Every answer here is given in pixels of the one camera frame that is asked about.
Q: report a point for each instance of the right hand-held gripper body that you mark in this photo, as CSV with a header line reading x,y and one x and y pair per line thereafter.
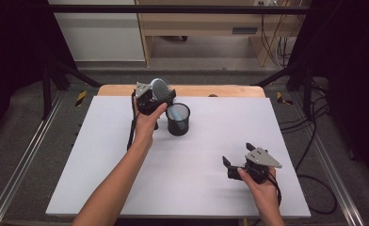
x,y
262,158

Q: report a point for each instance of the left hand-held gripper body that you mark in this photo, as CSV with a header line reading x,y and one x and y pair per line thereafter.
x,y
145,100

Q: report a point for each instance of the grey hairbrush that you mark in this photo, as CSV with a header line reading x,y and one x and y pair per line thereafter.
x,y
159,88

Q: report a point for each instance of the black mesh pen holder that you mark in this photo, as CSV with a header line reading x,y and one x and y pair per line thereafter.
x,y
178,125

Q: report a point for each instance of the person's left hand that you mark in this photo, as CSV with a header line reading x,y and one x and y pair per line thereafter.
x,y
145,128

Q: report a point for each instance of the person's right hand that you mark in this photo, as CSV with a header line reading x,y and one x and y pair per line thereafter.
x,y
264,194

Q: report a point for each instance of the white table board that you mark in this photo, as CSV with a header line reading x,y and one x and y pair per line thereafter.
x,y
189,163

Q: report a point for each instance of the yellow black floor tape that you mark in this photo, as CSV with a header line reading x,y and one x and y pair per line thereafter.
x,y
282,99
81,98

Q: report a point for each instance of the wooden table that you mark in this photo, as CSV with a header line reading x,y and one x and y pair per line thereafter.
x,y
229,91

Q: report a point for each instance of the white cabinet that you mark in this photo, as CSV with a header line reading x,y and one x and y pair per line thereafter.
x,y
101,37

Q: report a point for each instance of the wooden desk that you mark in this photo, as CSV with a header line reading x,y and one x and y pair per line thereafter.
x,y
204,25

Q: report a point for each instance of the black curtain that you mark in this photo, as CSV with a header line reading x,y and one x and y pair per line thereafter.
x,y
16,62
349,78

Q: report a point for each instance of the aluminium floor rail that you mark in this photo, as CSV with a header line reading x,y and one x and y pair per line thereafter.
x,y
336,182
19,169

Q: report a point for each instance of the black metal frame strut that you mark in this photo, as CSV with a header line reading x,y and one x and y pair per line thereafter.
x,y
63,75
295,72

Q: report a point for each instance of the black metal frame bar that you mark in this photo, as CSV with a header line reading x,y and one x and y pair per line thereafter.
x,y
173,9

